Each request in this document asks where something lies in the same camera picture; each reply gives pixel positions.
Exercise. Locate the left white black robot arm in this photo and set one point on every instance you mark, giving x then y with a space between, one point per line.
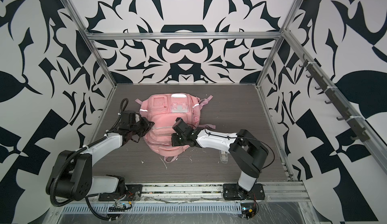
72 176

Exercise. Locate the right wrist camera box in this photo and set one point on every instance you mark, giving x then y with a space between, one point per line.
180 126

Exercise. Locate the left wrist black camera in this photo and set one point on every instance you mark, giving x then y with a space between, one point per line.
128 116

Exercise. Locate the right small circuit board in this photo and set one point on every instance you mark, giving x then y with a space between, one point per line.
249 212

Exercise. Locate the clear plastic pen case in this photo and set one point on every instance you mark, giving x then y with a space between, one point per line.
224 157

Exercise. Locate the left small circuit board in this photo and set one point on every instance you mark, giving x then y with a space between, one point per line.
120 207

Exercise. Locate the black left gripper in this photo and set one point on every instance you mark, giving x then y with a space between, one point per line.
147 125

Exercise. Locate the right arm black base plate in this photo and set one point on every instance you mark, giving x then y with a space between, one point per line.
234 192

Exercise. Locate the white slotted cable duct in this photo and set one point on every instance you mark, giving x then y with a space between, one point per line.
172 208

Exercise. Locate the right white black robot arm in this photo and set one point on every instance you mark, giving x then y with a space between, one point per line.
249 153

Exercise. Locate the aluminium frame rail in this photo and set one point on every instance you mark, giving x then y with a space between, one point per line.
200 192

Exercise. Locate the small circuit board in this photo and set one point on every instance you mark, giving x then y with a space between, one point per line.
120 207
249 212

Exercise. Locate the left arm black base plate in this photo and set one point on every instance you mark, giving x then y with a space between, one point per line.
130 192

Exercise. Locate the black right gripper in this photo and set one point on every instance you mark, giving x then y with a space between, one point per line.
174 143

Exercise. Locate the pink student backpack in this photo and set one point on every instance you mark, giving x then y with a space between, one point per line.
163 110

